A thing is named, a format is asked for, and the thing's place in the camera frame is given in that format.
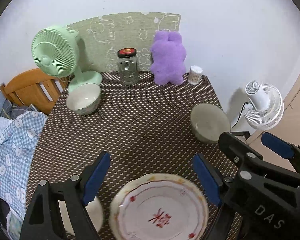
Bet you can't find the grey speckled bowl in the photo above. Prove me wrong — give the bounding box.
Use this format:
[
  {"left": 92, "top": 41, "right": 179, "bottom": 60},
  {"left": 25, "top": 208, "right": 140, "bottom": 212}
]
[
  {"left": 66, "top": 83, "right": 101, "bottom": 115},
  {"left": 58, "top": 197, "right": 104, "bottom": 236}
]

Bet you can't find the large cream bowl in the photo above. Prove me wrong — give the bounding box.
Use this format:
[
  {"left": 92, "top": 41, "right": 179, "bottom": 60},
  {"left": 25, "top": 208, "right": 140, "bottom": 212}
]
[{"left": 190, "top": 103, "right": 231, "bottom": 144}]

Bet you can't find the red patterned white plate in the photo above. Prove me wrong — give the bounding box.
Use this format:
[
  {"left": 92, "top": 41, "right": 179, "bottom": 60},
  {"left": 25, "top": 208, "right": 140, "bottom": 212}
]
[{"left": 114, "top": 178, "right": 206, "bottom": 240}]

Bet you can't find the yellow floral plate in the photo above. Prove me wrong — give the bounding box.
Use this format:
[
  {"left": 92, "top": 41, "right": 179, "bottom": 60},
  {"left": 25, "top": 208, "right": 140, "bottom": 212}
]
[{"left": 108, "top": 173, "right": 210, "bottom": 240}]

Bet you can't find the beige door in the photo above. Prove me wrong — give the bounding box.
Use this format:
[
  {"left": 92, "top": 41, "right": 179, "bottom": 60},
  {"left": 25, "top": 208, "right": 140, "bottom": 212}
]
[{"left": 247, "top": 74, "right": 300, "bottom": 171}]

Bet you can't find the white fan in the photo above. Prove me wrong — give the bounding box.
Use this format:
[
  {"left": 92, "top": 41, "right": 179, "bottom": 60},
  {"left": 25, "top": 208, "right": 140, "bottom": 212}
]
[{"left": 238, "top": 81, "right": 284, "bottom": 131}]

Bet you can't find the blue checkered cloth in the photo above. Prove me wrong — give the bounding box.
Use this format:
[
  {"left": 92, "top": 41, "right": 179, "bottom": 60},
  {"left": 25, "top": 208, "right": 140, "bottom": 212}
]
[{"left": 0, "top": 90, "right": 48, "bottom": 239}]

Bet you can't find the brown polka dot tablecloth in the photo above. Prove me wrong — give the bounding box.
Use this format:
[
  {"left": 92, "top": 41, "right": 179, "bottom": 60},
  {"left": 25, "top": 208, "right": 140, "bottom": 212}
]
[{"left": 25, "top": 70, "right": 243, "bottom": 240}]

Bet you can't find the cotton swab container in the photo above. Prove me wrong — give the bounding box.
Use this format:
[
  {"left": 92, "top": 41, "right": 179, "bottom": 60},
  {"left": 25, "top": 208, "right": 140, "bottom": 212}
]
[{"left": 188, "top": 66, "right": 203, "bottom": 85}]

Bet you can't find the wooden chair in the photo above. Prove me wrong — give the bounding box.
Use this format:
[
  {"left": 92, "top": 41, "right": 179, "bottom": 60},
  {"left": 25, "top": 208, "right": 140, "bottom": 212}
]
[{"left": 0, "top": 68, "right": 67, "bottom": 115}]

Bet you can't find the purple plush toy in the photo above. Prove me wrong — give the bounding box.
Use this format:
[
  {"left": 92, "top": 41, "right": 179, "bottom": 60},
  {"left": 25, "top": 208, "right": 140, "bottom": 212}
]
[{"left": 150, "top": 30, "right": 186, "bottom": 86}]

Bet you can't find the glass jar black lid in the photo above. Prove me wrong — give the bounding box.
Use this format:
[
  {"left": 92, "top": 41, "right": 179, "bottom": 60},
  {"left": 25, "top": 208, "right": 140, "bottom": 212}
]
[{"left": 117, "top": 48, "right": 139, "bottom": 85}]

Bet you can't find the green desk fan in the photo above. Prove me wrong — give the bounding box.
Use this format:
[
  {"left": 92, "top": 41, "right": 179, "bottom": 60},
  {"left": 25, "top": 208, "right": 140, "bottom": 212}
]
[{"left": 31, "top": 25, "right": 102, "bottom": 93}]

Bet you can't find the green animal print wall mat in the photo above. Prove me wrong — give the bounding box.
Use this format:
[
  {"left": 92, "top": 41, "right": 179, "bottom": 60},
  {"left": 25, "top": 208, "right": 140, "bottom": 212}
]
[{"left": 68, "top": 12, "right": 181, "bottom": 72}]

